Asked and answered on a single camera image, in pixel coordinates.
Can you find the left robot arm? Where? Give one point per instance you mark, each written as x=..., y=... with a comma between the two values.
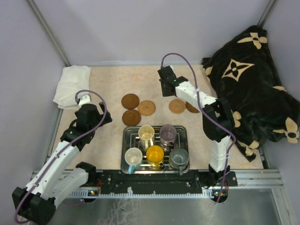
x=39, y=199

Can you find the white folded cloth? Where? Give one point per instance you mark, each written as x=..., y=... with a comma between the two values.
x=73, y=79

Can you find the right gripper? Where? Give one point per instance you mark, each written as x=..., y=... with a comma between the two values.
x=165, y=93

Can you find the dark wooden coaster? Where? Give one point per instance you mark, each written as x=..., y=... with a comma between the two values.
x=131, y=117
x=130, y=101
x=190, y=108

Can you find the metal tray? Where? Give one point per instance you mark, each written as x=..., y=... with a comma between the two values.
x=131, y=140

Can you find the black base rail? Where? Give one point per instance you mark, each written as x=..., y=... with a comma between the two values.
x=117, y=182

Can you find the black floral blanket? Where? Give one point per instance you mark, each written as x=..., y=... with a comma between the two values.
x=244, y=73

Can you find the white mug blue handle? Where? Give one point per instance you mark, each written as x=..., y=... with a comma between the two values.
x=133, y=158

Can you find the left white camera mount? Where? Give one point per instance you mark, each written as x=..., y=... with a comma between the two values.
x=82, y=100

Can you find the grey mug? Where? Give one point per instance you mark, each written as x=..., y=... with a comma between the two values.
x=179, y=159

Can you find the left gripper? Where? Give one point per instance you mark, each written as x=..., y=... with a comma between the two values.
x=107, y=119

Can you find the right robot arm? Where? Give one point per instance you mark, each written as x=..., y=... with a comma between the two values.
x=217, y=120

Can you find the purple translucent cup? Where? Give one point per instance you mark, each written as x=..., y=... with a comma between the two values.
x=168, y=135

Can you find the yellow cup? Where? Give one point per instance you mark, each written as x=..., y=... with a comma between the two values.
x=155, y=155

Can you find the woven rattan coaster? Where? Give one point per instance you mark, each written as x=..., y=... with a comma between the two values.
x=146, y=108
x=177, y=106

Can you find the cream tall cup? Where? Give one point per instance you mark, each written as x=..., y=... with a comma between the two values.
x=146, y=134

